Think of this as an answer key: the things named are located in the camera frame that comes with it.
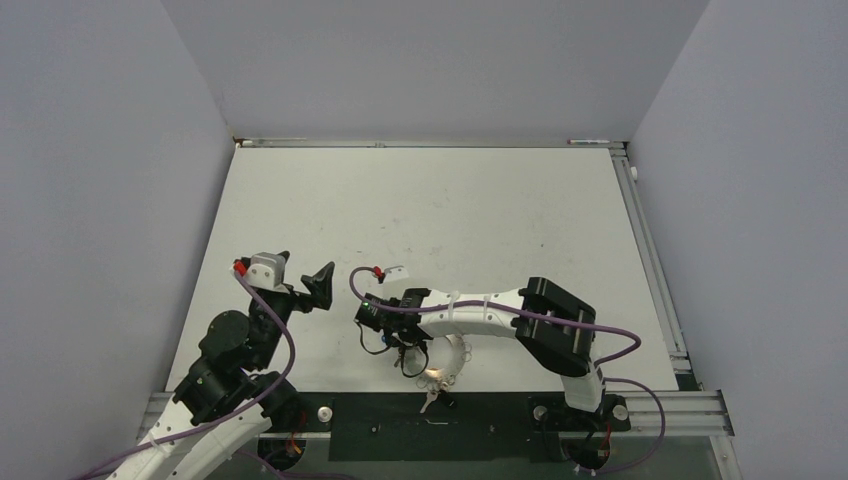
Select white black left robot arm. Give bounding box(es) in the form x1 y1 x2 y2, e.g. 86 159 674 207
109 252 335 479

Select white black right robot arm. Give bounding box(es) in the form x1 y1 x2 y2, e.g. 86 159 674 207
351 277 641 428

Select black key tag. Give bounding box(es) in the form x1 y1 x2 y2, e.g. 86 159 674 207
437 391 457 409

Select pink white marker pen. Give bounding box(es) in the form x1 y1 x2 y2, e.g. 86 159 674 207
567 139 613 146

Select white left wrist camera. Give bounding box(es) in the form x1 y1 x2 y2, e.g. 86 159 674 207
232 252 292 292

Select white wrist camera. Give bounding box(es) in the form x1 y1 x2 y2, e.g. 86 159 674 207
232 252 292 292
372 265 409 284

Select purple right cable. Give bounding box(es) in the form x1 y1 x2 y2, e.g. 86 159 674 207
349 266 667 475

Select purple cable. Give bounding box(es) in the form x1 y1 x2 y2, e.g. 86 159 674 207
349 266 667 475
72 268 297 480

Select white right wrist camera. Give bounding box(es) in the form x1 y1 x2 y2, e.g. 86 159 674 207
372 265 409 284

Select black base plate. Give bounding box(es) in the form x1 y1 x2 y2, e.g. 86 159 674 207
259 392 631 462

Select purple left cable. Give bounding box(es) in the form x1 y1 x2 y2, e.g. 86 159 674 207
72 268 297 480

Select aluminium back rail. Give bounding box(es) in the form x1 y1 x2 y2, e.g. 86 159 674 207
234 138 626 150

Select aluminium rail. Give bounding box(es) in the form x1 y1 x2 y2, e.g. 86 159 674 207
609 144 693 375
234 138 626 150

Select aluminium right side rail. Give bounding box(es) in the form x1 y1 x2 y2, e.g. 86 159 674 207
609 144 693 375

